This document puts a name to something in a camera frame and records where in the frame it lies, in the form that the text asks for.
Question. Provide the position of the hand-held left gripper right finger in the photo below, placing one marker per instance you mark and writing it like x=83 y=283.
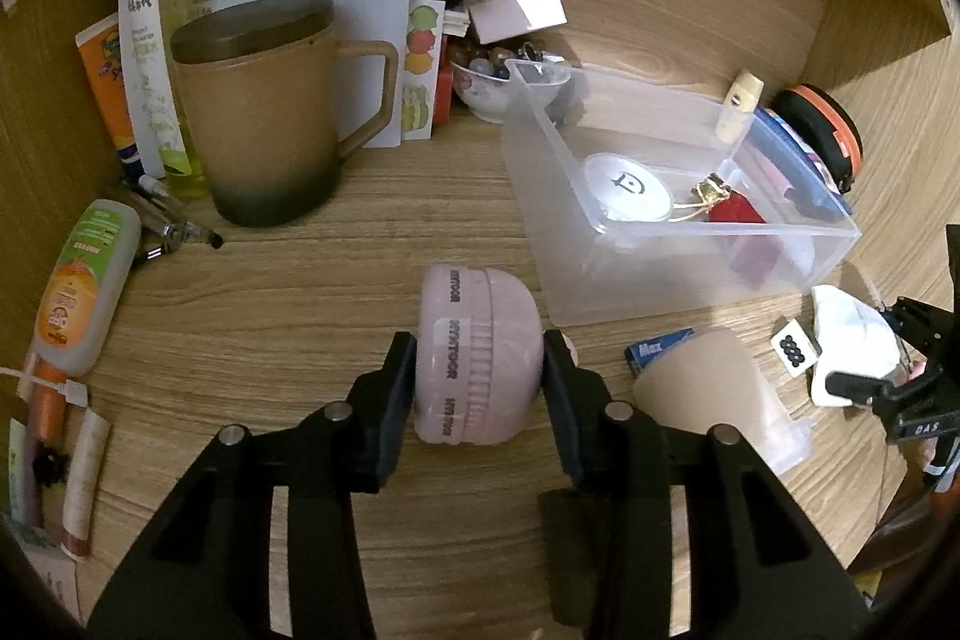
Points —
x=559 y=400

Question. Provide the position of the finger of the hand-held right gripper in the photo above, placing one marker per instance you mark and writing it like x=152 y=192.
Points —
x=926 y=325
x=855 y=389

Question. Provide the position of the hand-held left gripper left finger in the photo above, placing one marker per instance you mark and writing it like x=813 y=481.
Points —
x=397 y=400

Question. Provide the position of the white tissue cloth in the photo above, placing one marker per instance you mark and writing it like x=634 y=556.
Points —
x=851 y=332

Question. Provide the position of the pink round ribbed device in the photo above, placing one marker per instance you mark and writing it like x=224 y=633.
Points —
x=495 y=355

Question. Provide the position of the blue razor blade box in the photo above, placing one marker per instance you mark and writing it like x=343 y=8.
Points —
x=660 y=344

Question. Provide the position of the clear plastic storage box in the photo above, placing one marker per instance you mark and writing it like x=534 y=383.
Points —
x=555 y=220

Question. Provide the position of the wooden desktop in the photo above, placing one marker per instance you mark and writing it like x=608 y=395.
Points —
x=300 y=310

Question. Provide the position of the white tile with dots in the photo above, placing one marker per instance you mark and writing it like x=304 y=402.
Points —
x=796 y=347

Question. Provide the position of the blue patterned pouch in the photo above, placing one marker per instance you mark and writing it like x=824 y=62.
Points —
x=795 y=160

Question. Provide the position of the red ribbon item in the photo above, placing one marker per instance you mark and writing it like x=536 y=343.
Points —
x=735 y=211

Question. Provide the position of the white round lid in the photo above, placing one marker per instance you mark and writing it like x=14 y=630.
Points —
x=626 y=186

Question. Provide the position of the black and orange zip case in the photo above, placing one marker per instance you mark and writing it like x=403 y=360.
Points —
x=821 y=123

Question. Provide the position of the small cream bottle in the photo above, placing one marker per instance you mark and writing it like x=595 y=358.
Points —
x=739 y=104

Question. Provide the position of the brown ceramic mug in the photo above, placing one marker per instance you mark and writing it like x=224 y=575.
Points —
x=262 y=130

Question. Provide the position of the red small box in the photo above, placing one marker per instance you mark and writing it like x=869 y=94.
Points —
x=442 y=93

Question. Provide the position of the white bowl of beads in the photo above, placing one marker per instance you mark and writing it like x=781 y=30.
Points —
x=480 y=93

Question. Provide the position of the pink and white tube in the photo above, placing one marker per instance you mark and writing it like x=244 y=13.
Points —
x=84 y=482

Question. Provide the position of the green and orange bottle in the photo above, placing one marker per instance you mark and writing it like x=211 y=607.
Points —
x=82 y=287

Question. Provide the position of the fruit sticker sheet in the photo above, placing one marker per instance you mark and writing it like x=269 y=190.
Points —
x=418 y=63

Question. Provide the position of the orange lip balm stick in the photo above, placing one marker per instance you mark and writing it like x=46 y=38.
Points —
x=49 y=415

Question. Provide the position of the small pink and white box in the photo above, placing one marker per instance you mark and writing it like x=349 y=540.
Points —
x=517 y=14

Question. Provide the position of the white blank card sheet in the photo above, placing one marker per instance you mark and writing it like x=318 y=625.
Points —
x=360 y=3

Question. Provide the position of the white tube with green print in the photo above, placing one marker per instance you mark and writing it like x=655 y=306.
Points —
x=146 y=55

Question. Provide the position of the orange tube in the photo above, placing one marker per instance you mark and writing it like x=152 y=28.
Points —
x=101 y=70

